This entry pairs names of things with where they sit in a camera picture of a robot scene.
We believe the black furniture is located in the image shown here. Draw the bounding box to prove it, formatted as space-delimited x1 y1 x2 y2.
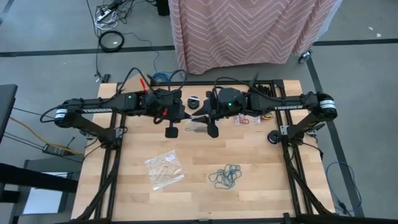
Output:
0 158 79 224

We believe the black box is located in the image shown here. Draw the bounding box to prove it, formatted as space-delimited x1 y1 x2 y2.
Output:
155 0 170 17

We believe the blue floor cable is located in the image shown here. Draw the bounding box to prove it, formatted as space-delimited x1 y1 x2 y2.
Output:
325 161 364 217

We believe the small black roll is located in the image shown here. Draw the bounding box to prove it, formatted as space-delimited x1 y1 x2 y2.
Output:
267 129 284 145

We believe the white power strip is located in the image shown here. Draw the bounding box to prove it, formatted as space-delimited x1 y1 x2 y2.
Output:
96 8 113 22

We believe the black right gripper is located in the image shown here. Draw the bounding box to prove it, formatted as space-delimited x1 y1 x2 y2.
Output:
192 90 220 139

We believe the yellow cable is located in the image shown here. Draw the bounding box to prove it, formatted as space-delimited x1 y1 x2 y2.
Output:
8 115 85 156

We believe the black side table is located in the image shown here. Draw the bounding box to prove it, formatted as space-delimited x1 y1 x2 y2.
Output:
0 83 19 144

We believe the black work glove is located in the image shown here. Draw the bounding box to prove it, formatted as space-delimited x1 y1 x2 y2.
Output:
252 82 272 94

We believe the caster wheel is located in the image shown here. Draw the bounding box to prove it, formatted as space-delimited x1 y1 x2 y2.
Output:
297 49 313 65

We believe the pink chevron cloth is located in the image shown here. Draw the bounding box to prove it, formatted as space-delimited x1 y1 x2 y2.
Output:
168 0 343 80

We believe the pile of teal rubber bands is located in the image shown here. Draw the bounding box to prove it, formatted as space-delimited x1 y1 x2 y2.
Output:
208 164 243 190

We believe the white cable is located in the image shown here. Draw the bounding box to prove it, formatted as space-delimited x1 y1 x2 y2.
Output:
94 7 120 31

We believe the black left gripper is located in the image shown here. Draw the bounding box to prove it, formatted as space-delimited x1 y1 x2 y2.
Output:
152 88 196 139

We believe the coiled blue cable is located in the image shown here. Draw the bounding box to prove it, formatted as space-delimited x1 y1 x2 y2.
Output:
152 71 174 83

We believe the stack of clear zipper bags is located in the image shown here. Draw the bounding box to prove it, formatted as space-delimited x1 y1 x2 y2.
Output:
144 149 186 192

